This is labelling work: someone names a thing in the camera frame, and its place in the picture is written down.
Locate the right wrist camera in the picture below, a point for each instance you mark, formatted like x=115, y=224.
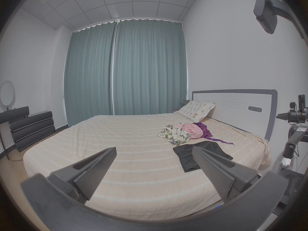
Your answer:
x=301, y=101

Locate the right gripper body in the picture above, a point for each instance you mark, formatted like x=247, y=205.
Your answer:
x=296, y=117

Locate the blue-green curtain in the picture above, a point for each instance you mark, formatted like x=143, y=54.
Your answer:
x=89, y=76
x=149, y=68

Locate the round white framed mirror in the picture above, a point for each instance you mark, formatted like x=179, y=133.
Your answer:
x=6, y=95

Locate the white printed pillow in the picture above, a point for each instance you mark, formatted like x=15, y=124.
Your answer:
x=195, y=109

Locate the black shorts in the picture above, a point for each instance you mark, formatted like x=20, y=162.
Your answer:
x=185, y=155

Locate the purple garment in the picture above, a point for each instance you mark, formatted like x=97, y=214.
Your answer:
x=204, y=130

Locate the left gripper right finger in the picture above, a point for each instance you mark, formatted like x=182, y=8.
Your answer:
x=221, y=172

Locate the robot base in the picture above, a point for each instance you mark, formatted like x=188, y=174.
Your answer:
x=291, y=186

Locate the bed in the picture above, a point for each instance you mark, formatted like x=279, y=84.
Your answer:
x=120, y=138

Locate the black chest of drawers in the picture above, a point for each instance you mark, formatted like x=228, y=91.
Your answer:
x=33, y=129

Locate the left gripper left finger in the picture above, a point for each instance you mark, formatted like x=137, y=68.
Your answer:
x=91, y=169

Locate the white printed pyjama garment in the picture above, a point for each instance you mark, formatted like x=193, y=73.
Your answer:
x=175, y=135

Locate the pink garment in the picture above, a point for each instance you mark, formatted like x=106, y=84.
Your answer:
x=192, y=130

